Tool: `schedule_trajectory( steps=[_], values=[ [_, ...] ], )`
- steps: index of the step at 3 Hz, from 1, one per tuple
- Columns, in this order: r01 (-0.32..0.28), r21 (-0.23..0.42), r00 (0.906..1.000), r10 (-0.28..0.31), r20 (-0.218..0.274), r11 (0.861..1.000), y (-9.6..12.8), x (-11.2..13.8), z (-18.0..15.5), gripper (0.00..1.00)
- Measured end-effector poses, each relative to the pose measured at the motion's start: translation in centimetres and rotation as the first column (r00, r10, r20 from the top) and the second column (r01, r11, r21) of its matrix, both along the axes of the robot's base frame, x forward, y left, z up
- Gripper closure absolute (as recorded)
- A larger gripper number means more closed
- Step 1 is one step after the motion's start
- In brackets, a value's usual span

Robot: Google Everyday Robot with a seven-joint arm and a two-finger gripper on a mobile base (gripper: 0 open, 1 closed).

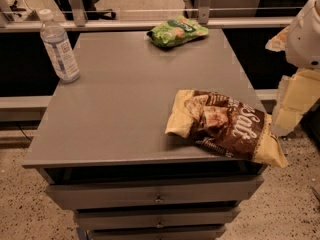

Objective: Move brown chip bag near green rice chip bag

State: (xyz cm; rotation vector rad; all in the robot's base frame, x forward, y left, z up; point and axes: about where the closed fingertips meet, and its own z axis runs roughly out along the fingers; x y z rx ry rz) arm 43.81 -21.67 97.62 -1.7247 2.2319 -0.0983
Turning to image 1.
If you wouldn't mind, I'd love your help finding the clear plastic water bottle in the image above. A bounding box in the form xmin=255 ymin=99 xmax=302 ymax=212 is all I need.
xmin=39 ymin=9 xmax=80 ymax=83

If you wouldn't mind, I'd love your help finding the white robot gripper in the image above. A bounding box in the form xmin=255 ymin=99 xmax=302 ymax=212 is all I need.
xmin=265 ymin=0 xmax=320 ymax=136

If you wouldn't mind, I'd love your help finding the grey metal railing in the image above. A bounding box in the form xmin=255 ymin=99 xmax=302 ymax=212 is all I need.
xmin=0 ymin=13 xmax=293 ymax=32

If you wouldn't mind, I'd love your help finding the middle grey drawer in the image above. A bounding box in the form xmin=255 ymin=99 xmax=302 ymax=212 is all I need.
xmin=75 ymin=205 xmax=240 ymax=230

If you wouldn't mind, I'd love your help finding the grey drawer cabinet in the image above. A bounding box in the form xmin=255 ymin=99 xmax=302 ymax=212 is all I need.
xmin=22 ymin=28 xmax=288 ymax=240

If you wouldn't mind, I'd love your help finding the top grey drawer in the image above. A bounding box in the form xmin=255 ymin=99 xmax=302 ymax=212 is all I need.
xmin=46 ymin=175 xmax=263 ymax=210

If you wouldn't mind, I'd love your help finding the grey drawer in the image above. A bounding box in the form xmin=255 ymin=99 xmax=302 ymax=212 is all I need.
xmin=91 ymin=225 xmax=226 ymax=240
xmin=46 ymin=175 xmax=263 ymax=210
xmin=75 ymin=205 xmax=240 ymax=230

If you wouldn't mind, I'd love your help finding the bottom grey drawer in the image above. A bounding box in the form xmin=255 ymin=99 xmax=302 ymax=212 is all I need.
xmin=91 ymin=225 xmax=226 ymax=240

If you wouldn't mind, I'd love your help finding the brown chip bag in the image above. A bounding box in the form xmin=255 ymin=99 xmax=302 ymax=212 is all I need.
xmin=166 ymin=90 xmax=288 ymax=168

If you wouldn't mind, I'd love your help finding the green rice chip bag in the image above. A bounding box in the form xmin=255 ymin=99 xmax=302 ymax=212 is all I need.
xmin=147 ymin=16 xmax=209 ymax=48

